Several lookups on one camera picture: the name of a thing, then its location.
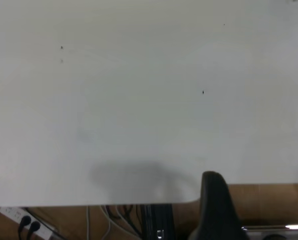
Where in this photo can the silver metal bar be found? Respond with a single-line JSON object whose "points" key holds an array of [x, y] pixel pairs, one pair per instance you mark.
{"points": [[276, 227]]}

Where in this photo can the black power plug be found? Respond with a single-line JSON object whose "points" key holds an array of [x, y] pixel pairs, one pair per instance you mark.
{"points": [[34, 226], [24, 220]]}

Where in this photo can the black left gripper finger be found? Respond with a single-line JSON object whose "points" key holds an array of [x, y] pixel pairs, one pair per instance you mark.
{"points": [[216, 207]]}

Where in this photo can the white power strip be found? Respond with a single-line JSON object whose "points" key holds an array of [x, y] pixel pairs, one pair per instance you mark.
{"points": [[13, 213]]}

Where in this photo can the black table leg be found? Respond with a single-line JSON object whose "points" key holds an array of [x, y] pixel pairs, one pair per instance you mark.
{"points": [[161, 217]]}

